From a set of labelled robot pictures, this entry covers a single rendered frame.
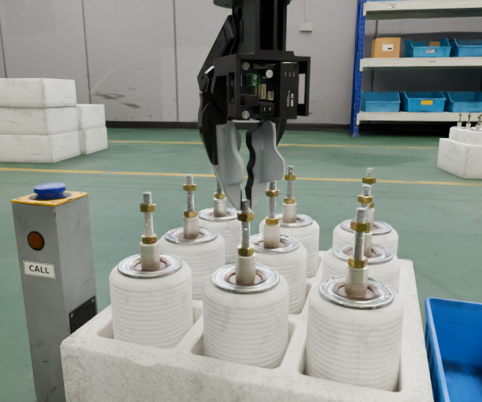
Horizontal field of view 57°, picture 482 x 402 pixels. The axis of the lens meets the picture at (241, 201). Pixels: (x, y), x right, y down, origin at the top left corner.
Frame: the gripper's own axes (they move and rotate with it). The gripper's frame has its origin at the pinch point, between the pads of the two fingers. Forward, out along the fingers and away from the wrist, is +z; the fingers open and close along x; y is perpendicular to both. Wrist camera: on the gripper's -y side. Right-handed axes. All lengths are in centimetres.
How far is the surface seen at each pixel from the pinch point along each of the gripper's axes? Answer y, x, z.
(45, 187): -20.0, -19.8, 1.5
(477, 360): -3, 43, 32
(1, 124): -290, -53, 10
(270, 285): 4.0, 1.5, 8.9
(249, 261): 1.9, 0.0, 6.7
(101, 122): -335, 15, 13
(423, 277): -36, 64, 34
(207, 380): 5.5, -6.0, 17.2
